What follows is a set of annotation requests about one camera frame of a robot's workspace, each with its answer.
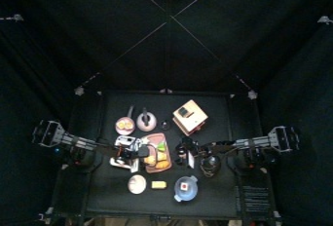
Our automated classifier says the black toy kettle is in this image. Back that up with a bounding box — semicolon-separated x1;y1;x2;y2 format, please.
199;155;222;178

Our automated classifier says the pink pan with eggs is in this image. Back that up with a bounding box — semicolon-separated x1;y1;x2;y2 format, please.
115;105;136;136

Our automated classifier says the tray with assorted food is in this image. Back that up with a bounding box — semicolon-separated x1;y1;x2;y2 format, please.
140;132;172;174

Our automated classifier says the wooden toy toaster box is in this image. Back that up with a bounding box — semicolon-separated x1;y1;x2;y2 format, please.
171;98;210;137

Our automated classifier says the orange toy bread piece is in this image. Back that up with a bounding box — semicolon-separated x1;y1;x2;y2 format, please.
154;159;172;170

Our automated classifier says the green toy vegetable piece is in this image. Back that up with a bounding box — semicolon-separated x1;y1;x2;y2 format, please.
155;140;168;152

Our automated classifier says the yellow toy squash half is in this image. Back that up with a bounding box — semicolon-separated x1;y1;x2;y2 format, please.
143;154;159;168

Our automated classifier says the blue toy pot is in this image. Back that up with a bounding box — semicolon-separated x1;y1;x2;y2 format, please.
172;174;200;203

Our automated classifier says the white round plate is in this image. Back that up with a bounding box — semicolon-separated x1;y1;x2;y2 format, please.
126;174;148;195

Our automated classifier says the yellow toy butter block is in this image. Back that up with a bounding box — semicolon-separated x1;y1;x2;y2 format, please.
151;180;168;190

